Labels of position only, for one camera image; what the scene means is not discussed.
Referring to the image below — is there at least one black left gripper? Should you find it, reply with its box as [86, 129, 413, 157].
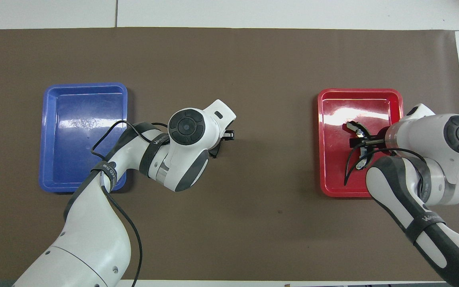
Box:
[209, 130, 235, 159]

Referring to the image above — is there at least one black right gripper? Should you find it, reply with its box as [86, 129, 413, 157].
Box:
[350, 128, 392, 161]

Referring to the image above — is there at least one red plastic tray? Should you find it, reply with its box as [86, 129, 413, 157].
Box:
[318, 88, 409, 198]

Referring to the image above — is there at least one brown table mat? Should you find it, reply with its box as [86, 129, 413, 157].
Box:
[0, 27, 459, 281]

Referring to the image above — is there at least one blue plastic tray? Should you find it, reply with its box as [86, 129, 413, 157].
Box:
[39, 83, 128, 193]

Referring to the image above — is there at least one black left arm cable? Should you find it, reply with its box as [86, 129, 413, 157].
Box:
[91, 120, 170, 287]

